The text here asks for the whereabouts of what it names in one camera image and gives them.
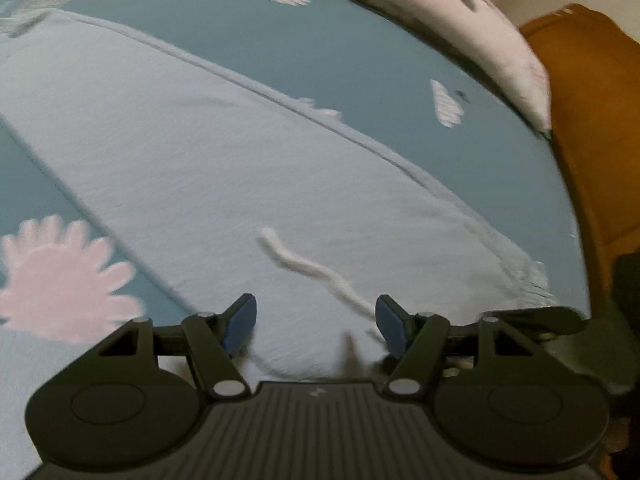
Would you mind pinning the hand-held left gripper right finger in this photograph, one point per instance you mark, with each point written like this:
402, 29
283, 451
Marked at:
392, 325

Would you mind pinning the pink floral folded quilt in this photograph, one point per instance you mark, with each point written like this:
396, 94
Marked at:
475, 45

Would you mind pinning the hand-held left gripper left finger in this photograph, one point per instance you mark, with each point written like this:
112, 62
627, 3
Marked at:
240, 320

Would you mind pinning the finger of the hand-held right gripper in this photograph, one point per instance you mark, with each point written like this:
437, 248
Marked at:
555, 322

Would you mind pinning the grey sweatpants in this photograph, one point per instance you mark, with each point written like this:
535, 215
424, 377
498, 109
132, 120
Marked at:
200, 160

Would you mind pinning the bed with teal floral sheet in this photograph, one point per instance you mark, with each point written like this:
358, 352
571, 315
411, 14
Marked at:
350, 60

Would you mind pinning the wooden headboard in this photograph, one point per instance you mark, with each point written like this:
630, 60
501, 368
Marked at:
590, 135

